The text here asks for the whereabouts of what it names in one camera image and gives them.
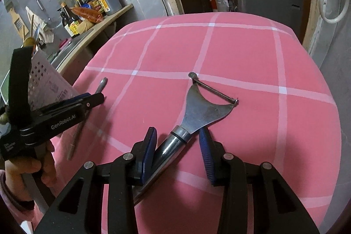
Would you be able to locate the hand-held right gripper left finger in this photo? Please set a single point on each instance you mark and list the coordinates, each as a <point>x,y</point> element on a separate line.
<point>149,151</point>

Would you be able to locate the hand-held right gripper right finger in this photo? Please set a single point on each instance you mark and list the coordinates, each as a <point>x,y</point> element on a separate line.
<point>207,154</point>

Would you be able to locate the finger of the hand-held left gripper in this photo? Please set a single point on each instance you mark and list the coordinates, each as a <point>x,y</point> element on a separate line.
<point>90,102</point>
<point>78,97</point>

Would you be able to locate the large steel spoon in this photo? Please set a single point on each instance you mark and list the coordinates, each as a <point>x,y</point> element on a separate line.
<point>101,83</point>

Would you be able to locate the steel vegetable peeler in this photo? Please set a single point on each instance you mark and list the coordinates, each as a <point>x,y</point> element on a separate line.
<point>203,110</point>

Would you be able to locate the person's left forearm pink sleeve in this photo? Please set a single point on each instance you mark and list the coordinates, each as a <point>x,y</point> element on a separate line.
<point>11,206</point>

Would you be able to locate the person's left hand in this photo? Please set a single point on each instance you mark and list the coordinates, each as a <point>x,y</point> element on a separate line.
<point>22,182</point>

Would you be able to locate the steel sink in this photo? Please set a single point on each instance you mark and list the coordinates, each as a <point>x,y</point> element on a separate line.
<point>74,47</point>

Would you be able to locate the beige cloth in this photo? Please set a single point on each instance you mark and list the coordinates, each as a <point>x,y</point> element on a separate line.
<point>45,31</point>

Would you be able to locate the large soy sauce bottle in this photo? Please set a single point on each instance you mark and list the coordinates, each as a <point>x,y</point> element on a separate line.
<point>70,23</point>

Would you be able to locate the orange snack bag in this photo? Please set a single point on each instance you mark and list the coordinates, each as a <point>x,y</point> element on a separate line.
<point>87,14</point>

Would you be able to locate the wooden counter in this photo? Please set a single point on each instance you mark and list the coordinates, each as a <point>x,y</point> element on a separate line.
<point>120,10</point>

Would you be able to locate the pink checked tablecloth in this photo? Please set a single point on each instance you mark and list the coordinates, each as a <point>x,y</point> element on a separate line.
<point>241,58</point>

